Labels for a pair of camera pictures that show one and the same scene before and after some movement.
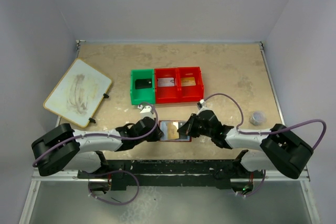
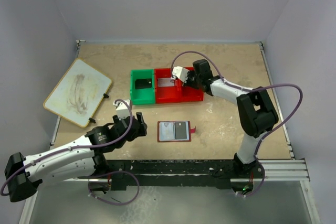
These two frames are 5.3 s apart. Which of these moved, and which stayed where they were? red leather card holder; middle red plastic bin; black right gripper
Moved: black right gripper
Stayed: red leather card holder; middle red plastic bin
